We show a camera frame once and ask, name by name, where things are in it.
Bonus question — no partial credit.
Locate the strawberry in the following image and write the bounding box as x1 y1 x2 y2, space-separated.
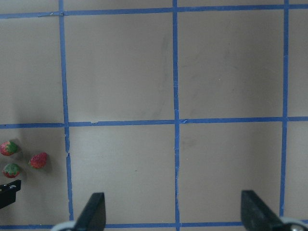
0 141 19 156
28 152 48 169
2 163 21 178

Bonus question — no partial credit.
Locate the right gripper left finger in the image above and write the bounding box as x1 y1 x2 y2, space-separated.
73 192 106 231

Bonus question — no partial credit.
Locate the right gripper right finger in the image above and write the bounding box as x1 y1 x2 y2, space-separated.
240 190 284 231

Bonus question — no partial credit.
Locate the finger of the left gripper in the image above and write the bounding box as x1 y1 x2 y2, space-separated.
0 180 21 209

